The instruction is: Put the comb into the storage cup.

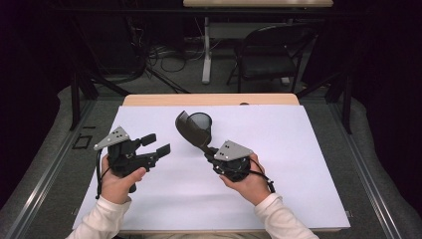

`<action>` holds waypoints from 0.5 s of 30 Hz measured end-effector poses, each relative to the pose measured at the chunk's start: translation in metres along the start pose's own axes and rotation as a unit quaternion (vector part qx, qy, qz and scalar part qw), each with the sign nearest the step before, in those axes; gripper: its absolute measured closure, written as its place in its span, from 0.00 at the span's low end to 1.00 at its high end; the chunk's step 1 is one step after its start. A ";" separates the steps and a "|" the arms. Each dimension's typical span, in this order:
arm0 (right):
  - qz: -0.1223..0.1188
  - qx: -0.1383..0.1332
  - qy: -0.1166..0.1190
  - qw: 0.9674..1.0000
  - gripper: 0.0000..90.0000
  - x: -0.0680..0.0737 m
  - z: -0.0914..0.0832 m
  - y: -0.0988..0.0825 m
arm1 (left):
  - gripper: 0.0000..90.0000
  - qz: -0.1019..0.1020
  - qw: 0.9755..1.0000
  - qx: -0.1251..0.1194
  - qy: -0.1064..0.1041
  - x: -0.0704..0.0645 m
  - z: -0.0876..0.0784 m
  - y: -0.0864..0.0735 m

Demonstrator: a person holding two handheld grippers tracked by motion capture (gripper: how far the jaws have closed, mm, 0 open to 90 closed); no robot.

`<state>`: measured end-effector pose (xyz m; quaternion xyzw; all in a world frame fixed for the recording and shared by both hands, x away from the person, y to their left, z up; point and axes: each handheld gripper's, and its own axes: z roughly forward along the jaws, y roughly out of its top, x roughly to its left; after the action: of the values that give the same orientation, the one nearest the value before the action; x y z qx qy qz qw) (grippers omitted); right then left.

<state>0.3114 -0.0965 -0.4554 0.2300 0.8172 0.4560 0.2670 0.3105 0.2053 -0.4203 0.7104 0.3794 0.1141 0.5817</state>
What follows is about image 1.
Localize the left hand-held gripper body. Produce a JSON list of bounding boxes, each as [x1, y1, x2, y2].
[[93, 125, 158, 194]]

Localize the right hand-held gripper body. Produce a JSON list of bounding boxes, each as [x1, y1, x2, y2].
[[204, 139, 255, 183]]

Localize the black mesh pen holder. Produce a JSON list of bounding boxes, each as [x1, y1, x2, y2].
[[185, 112, 213, 140]]

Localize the person's left hand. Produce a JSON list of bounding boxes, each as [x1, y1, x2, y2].
[[100, 153, 147, 205]]

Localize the person's right hand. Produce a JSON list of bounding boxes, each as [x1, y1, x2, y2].
[[218, 152, 277, 207]]

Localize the white paper sheet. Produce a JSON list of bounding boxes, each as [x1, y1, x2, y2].
[[72, 105, 351, 232]]

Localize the black metal stand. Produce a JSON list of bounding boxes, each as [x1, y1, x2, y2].
[[295, 71, 353, 135], [66, 9, 133, 132]]

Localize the black folding chair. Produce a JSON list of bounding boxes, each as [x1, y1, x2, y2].
[[226, 24, 317, 95]]

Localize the wooden desk with white legs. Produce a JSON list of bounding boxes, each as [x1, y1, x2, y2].
[[182, 0, 334, 86]]

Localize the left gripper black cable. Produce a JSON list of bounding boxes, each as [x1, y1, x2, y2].
[[95, 148, 112, 200]]

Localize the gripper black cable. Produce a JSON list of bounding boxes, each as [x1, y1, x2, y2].
[[95, 148, 112, 200], [248, 158, 277, 194]]

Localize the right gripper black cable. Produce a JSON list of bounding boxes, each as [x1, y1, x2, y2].
[[248, 158, 277, 194]]

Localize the aluminium rail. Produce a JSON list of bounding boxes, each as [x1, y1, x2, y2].
[[3, 99, 98, 239], [326, 99, 404, 239]]

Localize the floor cables bundle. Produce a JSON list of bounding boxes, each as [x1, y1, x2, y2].
[[127, 16, 208, 95]]

